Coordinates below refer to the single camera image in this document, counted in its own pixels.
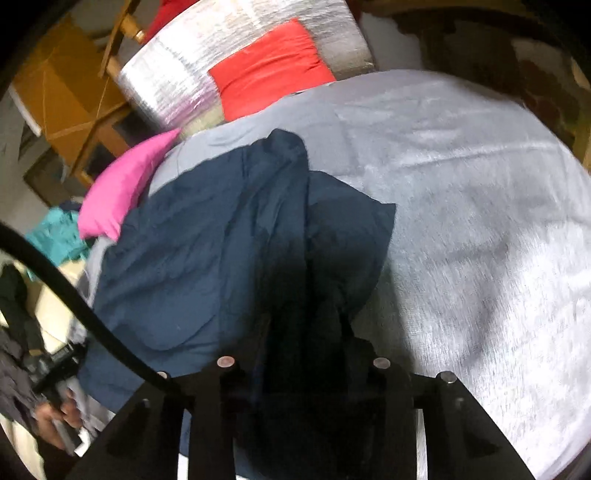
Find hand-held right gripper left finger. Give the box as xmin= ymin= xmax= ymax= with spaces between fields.
xmin=67 ymin=355 xmax=238 ymax=480

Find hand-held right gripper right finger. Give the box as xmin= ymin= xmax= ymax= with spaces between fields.
xmin=369 ymin=355 xmax=536 ymax=480

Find navy blue jacket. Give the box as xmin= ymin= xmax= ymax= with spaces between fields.
xmin=76 ymin=128 xmax=398 ymax=480

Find person's left hand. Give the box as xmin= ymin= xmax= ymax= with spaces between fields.
xmin=33 ymin=387 xmax=85 ymax=455

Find dark grey cloth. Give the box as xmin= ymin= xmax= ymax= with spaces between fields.
xmin=0 ymin=263 xmax=44 ymax=418

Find teal cloth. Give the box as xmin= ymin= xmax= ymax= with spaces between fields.
xmin=25 ymin=208 xmax=91 ymax=278

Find pink pillow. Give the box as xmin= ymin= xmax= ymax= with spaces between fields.
xmin=78 ymin=128 xmax=182 ymax=241

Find grey bed sheet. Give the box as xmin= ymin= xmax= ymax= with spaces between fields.
xmin=74 ymin=69 xmax=591 ymax=480

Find wooden cabinet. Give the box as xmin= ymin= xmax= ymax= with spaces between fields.
xmin=11 ymin=14 xmax=160 ymax=188

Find red pillow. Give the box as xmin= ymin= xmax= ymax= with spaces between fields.
xmin=143 ymin=0 xmax=186 ymax=43
xmin=208 ymin=18 xmax=337 ymax=121

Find wicker basket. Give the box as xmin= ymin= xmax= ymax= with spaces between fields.
xmin=508 ymin=14 xmax=591 ymax=158

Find black cable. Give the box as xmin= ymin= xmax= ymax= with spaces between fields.
xmin=0 ymin=224 xmax=169 ymax=386

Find wooden frame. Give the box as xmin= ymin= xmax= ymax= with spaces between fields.
xmin=99 ymin=0 xmax=149 ymax=78

